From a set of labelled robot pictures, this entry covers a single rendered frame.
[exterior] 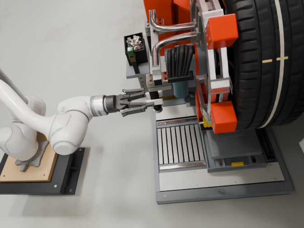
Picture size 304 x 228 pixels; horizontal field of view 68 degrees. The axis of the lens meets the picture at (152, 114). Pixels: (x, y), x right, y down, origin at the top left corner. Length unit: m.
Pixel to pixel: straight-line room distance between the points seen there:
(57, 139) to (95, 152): 1.06
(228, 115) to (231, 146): 0.70
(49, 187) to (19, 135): 0.36
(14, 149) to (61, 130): 0.70
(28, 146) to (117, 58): 1.36
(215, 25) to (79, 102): 0.58
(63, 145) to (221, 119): 0.55
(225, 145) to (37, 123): 1.06
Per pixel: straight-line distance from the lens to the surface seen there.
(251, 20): 0.76
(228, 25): 0.70
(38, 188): 1.60
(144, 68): 1.62
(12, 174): 1.72
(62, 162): 1.59
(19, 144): 1.51
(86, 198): 1.76
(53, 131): 0.87
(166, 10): 1.38
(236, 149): 1.49
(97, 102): 0.94
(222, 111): 0.82
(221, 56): 0.78
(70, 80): 2.49
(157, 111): 0.97
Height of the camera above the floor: 1.55
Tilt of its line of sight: 54 degrees down
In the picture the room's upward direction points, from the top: 17 degrees counter-clockwise
